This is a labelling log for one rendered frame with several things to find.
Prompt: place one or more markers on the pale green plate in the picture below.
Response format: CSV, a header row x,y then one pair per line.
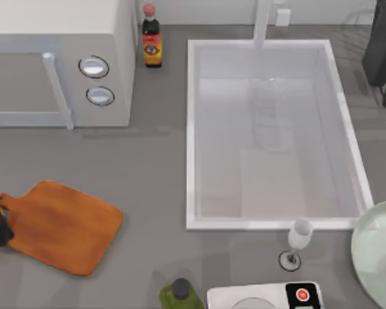
x,y
378,254

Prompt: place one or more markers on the white kitchen scale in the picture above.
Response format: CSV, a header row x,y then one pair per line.
x,y
263,295

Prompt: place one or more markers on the green bottle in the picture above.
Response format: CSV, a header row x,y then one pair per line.
x,y
179,296

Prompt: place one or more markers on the white wine glass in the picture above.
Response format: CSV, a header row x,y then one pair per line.
x,y
297,238

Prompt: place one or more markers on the wooden cutting board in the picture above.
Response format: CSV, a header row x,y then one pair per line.
x,y
62,227

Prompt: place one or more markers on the tall white tap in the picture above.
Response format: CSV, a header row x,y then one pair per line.
x,y
261,22

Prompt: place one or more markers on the white sink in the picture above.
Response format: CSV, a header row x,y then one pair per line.
x,y
270,141

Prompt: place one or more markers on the dark sauce bottle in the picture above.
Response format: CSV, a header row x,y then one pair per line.
x,y
152,45

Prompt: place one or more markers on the round microwave knob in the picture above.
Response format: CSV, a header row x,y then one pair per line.
x,y
100,96
93,66

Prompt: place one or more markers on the white wall socket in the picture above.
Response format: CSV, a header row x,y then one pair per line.
x,y
282,16

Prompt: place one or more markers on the pale microwave oven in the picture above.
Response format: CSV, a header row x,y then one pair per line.
x,y
25,80

